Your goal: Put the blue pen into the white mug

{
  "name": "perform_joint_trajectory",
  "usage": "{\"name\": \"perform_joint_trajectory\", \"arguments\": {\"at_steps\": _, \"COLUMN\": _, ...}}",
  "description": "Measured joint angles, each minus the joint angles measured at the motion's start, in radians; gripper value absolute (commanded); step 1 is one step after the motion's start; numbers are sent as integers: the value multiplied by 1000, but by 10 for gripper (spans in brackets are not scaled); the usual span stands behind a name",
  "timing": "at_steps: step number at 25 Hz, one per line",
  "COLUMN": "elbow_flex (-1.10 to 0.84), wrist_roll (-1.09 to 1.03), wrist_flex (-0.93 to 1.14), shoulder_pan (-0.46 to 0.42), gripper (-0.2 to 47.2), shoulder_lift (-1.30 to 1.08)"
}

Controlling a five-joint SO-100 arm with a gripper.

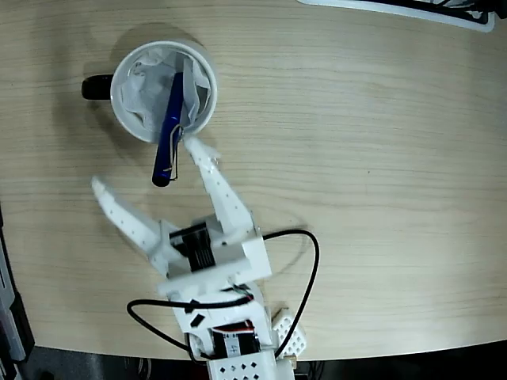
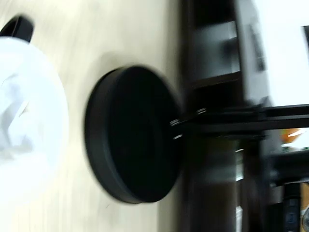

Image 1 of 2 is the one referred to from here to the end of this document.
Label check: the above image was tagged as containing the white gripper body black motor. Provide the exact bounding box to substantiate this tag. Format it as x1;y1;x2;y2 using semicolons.
148;215;261;301

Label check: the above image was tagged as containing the blue pen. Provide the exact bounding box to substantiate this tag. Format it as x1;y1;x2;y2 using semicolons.
151;70;187;188

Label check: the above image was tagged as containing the white perforated arm base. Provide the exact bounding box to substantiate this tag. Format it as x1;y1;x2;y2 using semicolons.
271;307;307;357

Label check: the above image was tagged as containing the crumpled white tissue paper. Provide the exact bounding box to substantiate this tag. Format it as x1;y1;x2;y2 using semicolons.
120;49;213;134

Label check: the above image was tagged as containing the white flat device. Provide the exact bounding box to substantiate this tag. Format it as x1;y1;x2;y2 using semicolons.
296;0;496;33

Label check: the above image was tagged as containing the black camera cable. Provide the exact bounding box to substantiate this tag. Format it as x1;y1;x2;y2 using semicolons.
126;228;320;363

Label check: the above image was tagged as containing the white mug black handle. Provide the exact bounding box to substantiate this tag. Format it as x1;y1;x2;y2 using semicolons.
81;39;219;146

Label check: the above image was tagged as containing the grey metal rail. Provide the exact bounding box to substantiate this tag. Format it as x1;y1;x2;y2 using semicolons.
0;245;28;363

